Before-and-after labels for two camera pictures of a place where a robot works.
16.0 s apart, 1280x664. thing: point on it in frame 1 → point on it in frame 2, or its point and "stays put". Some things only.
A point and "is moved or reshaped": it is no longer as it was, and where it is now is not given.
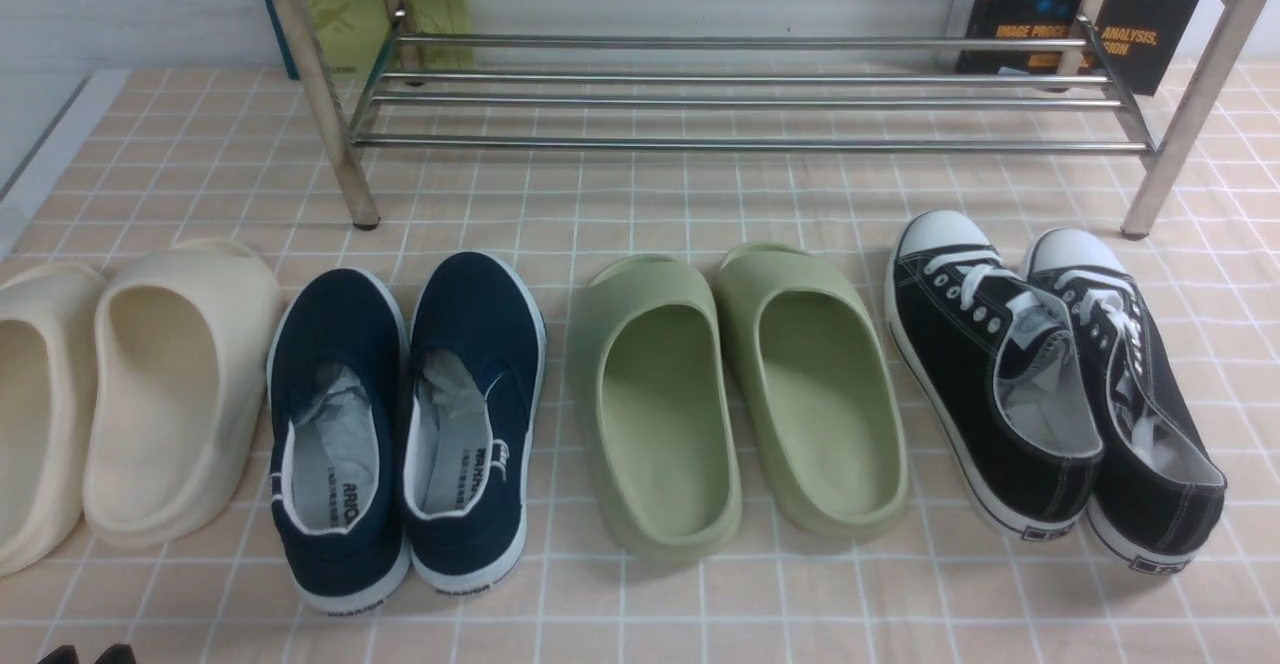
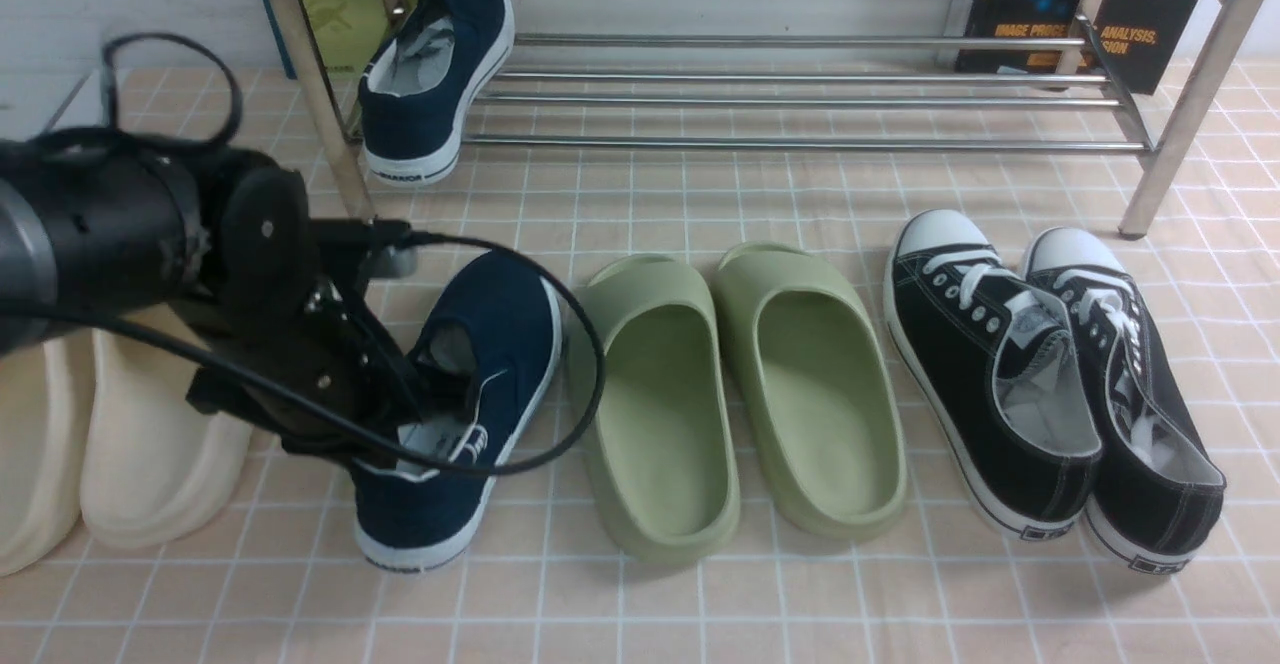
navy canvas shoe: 476,355 is moved or reshaped
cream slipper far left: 50,316 stays put
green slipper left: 653,407 stays put
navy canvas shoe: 338,440 → 416,89
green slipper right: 812,394 stays put
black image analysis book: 1049,12 stays put
